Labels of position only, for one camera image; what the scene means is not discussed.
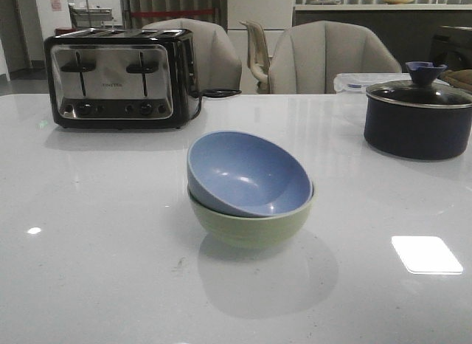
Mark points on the black and chrome toaster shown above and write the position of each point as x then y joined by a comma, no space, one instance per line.
103,78

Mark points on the dark blue cooking pot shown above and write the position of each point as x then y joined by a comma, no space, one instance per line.
417,132

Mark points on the left beige upholstered chair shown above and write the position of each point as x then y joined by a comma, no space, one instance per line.
217,64

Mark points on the metal rack cart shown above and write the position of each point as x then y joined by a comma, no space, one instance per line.
89,16

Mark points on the blue bowl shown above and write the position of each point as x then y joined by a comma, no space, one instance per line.
241,174

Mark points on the green bowl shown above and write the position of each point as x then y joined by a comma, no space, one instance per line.
251,233

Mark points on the glass pot lid blue knob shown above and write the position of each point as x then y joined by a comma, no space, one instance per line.
421,90

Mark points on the right beige upholstered chair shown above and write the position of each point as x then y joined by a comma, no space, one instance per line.
309,56

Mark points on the clear plastic food container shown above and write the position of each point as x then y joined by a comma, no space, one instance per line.
358,82

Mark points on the beige plastic chair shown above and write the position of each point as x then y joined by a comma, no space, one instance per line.
258,60

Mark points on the brown item behind pot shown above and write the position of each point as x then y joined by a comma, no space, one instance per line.
461,79

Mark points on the white cabinet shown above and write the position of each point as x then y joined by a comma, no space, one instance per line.
274,16

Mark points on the beige upholstered chair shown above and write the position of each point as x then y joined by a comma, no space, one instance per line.
217,64
309,56

